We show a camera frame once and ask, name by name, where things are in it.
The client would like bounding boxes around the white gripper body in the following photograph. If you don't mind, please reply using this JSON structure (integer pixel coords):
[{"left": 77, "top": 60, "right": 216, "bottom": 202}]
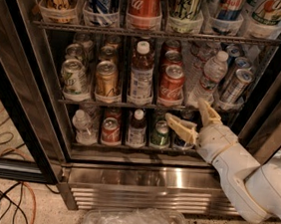
[{"left": 196, "top": 123, "right": 238, "bottom": 163}]

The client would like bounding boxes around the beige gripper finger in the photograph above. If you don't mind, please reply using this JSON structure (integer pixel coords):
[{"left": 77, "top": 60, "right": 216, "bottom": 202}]
[
  {"left": 165, "top": 112, "right": 198, "bottom": 144},
  {"left": 198, "top": 99, "right": 222, "bottom": 126}
]

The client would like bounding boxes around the red coke can front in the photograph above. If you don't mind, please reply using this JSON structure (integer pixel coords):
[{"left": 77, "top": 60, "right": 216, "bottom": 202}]
[{"left": 158, "top": 65, "right": 185, "bottom": 107}]

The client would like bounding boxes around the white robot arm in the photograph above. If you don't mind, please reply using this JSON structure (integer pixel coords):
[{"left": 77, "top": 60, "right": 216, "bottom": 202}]
[{"left": 165, "top": 99, "right": 281, "bottom": 224}]

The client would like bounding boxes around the blue can bottom shelf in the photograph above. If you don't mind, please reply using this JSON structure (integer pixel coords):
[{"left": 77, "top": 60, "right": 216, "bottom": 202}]
[{"left": 173, "top": 135, "right": 193, "bottom": 150}]

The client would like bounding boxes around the green can bottom shelf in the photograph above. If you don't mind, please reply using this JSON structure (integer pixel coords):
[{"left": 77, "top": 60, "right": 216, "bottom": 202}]
[{"left": 150, "top": 120, "right": 169, "bottom": 148}]

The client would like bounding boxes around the silver slim can front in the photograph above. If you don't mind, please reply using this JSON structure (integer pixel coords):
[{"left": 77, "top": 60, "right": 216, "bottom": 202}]
[{"left": 220, "top": 69, "right": 254, "bottom": 104}]

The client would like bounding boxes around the silver slim can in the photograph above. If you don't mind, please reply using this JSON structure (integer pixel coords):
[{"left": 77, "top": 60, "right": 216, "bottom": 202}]
[
  {"left": 226, "top": 45, "right": 243, "bottom": 66},
  {"left": 220, "top": 69, "right": 254, "bottom": 104},
  {"left": 221, "top": 57, "right": 253, "bottom": 91}
]

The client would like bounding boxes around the clear water bottle middle shelf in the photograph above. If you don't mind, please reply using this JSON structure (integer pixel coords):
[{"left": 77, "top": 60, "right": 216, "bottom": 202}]
[{"left": 187, "top": 51, "right": 228, "bottom": 108}]

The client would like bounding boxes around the brown tea bottle bottom shelf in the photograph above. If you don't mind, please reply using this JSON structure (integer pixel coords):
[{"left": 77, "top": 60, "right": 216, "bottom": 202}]
[{"left": 127, "top": 109, "right": 147, "bottom": 147}]

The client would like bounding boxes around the brown tea bottle shelf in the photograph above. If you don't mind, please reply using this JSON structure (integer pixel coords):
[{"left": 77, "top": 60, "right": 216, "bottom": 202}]
[
  {"left": 129, "top": 40, "right": 154, "bottom": 106},
  {"left": 127, "top": 109, "right": 147, "bottom": 147}
]

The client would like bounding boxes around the right fridge glass door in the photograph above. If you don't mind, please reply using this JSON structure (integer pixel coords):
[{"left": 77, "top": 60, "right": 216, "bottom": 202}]
[{"left": 238, "top": 46, "right": 281, "bottom": 164}]

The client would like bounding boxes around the brown tea bottle middle shelf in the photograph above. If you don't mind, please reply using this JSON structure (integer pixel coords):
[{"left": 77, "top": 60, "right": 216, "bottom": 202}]
[{"left": 129, "top": 40, "right": 154, "bottom": 106}]

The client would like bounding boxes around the silver slim can rear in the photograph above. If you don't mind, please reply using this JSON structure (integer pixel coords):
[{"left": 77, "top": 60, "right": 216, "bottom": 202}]
[{"left": 226, "top": 45, "right": 243, "bottom": 66}]

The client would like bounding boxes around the red coke can bottom shelf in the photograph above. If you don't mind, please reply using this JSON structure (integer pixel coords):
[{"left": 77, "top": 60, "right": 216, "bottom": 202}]
[{"left": 101, "top": 117, "right": 121, "bottom": 146}]

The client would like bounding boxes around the red coke can shelf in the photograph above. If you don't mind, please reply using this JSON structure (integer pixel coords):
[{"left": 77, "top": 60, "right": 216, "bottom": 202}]
[
  {"left": 128, "top": 0, "right": 160, "bottom": 30},
  {"left": 101, "top": 117, "right": 121, "bottom": 146}
]

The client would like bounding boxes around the red coke can rear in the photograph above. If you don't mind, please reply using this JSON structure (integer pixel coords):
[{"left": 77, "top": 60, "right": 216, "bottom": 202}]
[{"left": 162, "top": 39, "right": 181, "bottom": 53}]

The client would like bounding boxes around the gold can front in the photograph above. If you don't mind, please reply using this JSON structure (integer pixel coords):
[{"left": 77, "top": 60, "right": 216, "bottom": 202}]
[{"left": 95, "top": 61, "right": 120, "bottom": 103}]

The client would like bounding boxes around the gold can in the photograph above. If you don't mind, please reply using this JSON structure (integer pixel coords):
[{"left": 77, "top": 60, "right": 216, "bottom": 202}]
[
  {"left": 105, "top": 35, "right": 123, "bottom": 50},
  {"left": 98, "top": 46, "right": 119, "bottom": 65},
  {"left": 95, "top": 61, "right": 120, "bottom": 103}
]

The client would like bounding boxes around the water bottle bottom shelf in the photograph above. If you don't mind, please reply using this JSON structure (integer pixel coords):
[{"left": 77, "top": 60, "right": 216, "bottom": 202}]
[{"left": 72, "top": 110, "right": 98, "bottom": 145}]

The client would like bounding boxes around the green lacroix can top shelf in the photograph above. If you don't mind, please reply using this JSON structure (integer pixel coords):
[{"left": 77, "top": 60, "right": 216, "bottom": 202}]
[{"left": 165, "top": 0, "right": 202, "bottom": 34}]

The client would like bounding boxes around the red bull can top shelf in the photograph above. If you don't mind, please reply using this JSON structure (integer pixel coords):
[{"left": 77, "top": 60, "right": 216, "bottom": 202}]
[{"left": 208, "top": 0, "right": 245, "bottom": 35}]

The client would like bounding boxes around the white can top shelf right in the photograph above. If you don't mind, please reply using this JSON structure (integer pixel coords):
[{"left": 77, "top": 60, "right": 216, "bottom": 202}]
[{"left": 246, "top": 0, "right": 281, "bottom": 40}]

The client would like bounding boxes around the gold can rear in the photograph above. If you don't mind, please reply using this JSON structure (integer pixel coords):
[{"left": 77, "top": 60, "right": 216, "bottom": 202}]
[{"left": 105, "top": 35, "right": 123, "bottom": 50}]

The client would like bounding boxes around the stainless steel display fridge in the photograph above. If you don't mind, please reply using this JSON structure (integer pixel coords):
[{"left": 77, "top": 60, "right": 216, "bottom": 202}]
[{"left": 0, "top": 0, "right": 281, "bottom": 224}]

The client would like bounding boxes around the white green can front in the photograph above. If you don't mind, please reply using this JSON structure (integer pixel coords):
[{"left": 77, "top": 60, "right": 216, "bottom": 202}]
[{"left": 61, "top": 59, "right": 90, "bottom": 102}]

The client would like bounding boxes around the white green can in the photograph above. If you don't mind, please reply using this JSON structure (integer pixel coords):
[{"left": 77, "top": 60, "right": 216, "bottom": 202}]
[
  {"left": 61, "top": 59, "right": 90, "bottom": 102},
  {"left": 73, "top": 32, "right": 95, "bottom": 62},
  {"left": 65, "top": 43, "right": 86, "bottom": 63}
]

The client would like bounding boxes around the red coke can top shelf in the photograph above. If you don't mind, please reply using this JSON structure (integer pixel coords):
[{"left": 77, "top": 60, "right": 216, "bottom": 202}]
[{"left": 128, "top": 0, "right": 160, "bottom": 30}]

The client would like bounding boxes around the white green can rear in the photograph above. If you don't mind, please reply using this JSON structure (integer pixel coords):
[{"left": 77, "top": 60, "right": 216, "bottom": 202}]
[{"left": 73, "top": 32, "right": 95, "bottom": 62}]

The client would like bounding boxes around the fridge sliding glass door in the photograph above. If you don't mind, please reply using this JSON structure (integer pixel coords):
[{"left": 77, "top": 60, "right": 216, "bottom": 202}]
[{"left": 0, "top": 0, "right": 73, "bottom": 184}]

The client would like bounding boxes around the clear water bottle rear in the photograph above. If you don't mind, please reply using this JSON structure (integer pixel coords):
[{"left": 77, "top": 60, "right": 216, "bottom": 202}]
[{"left": 184, "top": 38, "right": 222, "bottom": 93}]

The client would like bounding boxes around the orange cable on floor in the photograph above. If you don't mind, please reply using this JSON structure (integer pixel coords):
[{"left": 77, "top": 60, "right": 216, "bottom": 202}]
[{"left": 18, "top": 181, "right": 40, "bottom": 224}]

